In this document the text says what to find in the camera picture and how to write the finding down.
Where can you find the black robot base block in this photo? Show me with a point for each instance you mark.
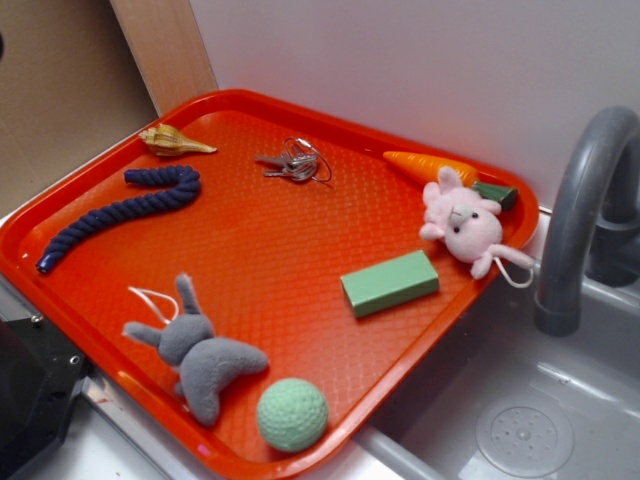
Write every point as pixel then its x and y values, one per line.
pixel 42 372

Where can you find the green rectangular block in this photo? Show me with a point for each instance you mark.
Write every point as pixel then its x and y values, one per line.
pixel 390 283

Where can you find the orange plastic tray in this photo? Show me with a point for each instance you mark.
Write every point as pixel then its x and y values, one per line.
pixel 266 256

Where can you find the orange toy carrot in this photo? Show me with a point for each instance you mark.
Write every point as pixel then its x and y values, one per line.
pixel 425 168

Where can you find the pink plush bunny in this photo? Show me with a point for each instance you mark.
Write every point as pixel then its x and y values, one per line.
pixel 468 225

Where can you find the grey plush bunny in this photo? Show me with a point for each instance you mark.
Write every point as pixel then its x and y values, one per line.
pixel 206 364

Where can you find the green dimpled ball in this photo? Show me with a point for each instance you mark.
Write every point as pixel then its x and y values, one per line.
pixel 292 415

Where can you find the tan conch seashell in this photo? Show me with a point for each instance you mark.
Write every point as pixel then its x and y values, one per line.
pixel 167 141

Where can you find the grey toy sink basin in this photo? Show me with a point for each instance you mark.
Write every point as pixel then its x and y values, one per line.
pixel 498 399

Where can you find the wooden board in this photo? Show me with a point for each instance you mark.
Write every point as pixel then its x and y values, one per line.
pixel 168 49

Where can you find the grey toy faucet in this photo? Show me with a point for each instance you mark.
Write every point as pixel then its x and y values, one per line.
pixel 594 228

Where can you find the silver keys on ring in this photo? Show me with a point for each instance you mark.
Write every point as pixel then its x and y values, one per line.
pixel 299 162

